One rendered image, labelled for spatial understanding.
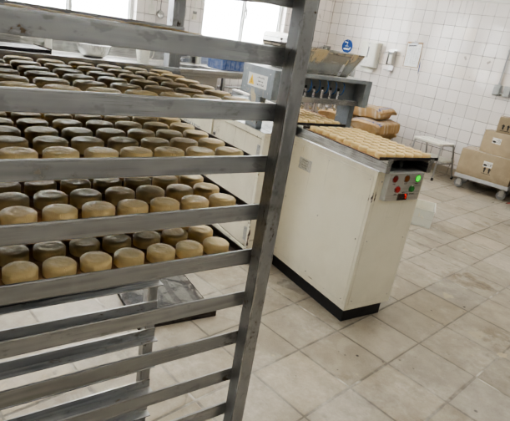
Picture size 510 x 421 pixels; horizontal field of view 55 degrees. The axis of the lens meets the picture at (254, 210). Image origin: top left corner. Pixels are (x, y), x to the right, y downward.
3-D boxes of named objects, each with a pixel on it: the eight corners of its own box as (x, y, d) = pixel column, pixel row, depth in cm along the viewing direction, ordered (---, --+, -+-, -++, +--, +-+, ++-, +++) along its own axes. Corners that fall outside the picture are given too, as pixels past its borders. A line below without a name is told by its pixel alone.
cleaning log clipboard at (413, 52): (418, 73, 648) (426, 42, 634) (417, 73, 646) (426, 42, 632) (401, 70, 665) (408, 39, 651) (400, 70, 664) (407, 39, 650)
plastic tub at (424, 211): (430, 229, 420) (435, 212, 415) (404, 222, 427) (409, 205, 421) (431, 219, 447) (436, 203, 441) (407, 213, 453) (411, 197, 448)
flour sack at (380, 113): (333, 110, 652) (335, 98, 647) (349, 109, 684) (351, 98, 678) (381, 122, 611) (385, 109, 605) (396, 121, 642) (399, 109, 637)
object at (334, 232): (267, 264, 307) (293, 124, 277) (310, 258, 326) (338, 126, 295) (340, 326, 253) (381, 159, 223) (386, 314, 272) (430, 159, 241)
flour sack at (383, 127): (376, 136, 597) (379, 123, 591) (346, 128, 621) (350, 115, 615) (401, 134, 649) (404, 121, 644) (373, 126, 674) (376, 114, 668)
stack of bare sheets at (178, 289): (103, 269, 270) (103, 264, 268) (170, 261, 291) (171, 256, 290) (138, 330, 223) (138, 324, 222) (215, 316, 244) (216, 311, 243)
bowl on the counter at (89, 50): (84, 58, 450) (84, 43, 446) (69, 53, 471) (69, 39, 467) (116, 60, 472) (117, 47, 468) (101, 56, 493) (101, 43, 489)
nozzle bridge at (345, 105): (235, 119, 293) (244, 61, 282) (327, 124, 332) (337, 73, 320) (265, 133, 268) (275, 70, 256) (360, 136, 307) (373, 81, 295)
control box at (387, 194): (378, 199, 233) (385, 171, 228) (411, 197, 245) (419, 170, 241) (383, 201, 230) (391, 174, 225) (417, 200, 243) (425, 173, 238)
